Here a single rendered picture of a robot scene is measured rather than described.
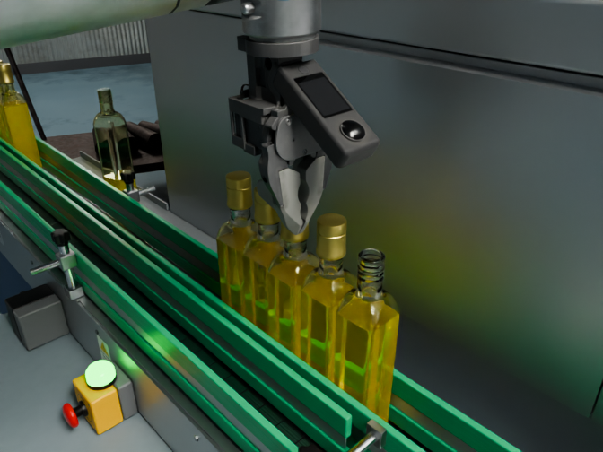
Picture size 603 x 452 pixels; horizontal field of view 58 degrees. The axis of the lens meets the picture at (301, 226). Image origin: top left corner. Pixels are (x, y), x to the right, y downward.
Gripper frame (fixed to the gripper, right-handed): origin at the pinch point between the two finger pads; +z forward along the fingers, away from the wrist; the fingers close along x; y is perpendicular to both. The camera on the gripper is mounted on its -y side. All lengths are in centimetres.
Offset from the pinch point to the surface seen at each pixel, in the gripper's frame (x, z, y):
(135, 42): -260, 94, 628
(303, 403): 3.5, 22.2, -3.7
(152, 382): 14.0, 28.1, 18.1
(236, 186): -1.3, 0.6, 14.8
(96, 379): 19.3, 30.6, 27.0
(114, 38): -236, 86, 634
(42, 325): 20, 35, 53
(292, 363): 1.6, 20.0, 0.6
